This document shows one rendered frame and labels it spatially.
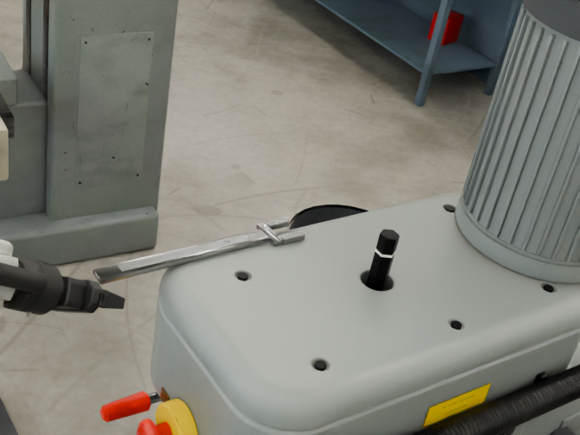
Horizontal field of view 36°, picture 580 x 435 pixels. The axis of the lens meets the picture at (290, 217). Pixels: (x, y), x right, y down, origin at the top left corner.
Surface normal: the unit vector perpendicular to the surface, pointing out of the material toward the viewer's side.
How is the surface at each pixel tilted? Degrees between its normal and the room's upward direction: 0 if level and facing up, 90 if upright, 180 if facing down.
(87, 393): 0
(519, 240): 90
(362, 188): 0
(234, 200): 0
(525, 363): 90
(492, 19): 90
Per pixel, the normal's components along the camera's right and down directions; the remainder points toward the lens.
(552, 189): -0.34, 0.47
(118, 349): 0.16, -0.82
